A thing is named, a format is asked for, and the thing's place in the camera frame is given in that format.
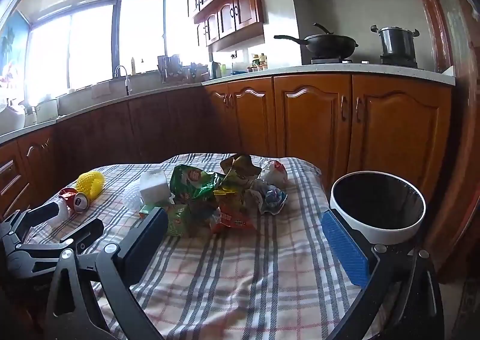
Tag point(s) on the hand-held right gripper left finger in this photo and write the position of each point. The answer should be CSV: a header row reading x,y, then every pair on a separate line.
x,y
150,236

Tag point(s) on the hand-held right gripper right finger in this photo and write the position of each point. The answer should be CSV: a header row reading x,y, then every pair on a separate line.
x,y
345,250

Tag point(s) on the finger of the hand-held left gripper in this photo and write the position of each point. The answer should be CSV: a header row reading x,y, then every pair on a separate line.
x,y
86,231
37,214

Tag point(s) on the crushed green can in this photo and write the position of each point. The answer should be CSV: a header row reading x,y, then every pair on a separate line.
x,y
178,220

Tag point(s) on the white round bin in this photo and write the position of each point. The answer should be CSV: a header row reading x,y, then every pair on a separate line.
x,y
397,233

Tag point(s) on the crushed red can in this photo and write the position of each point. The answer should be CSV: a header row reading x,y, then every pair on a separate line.
x,y
75,199

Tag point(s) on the yellow spiky ball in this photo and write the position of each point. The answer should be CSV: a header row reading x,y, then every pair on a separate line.
x,y
90,184

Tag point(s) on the white tissue pack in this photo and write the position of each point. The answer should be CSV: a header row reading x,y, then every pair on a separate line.
x,y
153,186

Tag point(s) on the green chip bag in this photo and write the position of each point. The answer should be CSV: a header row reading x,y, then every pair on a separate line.
x,y
191,182

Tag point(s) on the red orange snack packet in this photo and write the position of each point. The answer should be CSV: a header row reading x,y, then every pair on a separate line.
x,y
230,221

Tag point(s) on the crumpled paper ball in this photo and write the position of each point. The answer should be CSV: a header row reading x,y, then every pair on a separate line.
x,y
268,197

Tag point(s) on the checked tablecloth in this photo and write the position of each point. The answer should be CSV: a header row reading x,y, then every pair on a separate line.
x,y
240,280

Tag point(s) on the crumpled silver wrapper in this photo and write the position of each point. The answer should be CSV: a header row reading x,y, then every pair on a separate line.
x,y
275,173

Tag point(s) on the white enamel pot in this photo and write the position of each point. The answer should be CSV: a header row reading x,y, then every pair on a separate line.
x,y
47,111

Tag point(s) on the yellow green snack bag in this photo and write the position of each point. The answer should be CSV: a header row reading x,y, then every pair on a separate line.
x,y
236,178

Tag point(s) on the wooden lower cabinets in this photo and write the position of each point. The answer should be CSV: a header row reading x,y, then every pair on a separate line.
x,y
311,118

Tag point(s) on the chrome faucet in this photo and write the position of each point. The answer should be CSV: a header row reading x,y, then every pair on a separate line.
x,y
126,84

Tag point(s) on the utensil rack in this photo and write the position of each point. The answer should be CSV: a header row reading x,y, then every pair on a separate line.
x,y
172,69

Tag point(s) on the kitchen window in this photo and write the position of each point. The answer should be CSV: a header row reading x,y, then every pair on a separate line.
x,y
93,43

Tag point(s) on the white kitchen countertop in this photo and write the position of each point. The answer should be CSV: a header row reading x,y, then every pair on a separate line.
x,y
300,70

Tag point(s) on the black gas stove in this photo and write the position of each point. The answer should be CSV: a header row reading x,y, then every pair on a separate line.
x,y
397,61

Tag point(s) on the black wok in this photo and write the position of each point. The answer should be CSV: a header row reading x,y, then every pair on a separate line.
x,y
330,45

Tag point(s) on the condiment bottles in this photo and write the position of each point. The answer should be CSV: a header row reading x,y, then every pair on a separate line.
x,y
258,62

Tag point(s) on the steel cooking pot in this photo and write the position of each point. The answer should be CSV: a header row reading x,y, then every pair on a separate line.
x,y
397,41

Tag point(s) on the blue wall picture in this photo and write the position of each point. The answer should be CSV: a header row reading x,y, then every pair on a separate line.
x,y
13,51

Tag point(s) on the wooden door frame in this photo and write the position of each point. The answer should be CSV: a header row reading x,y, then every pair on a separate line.
x,y
450,99

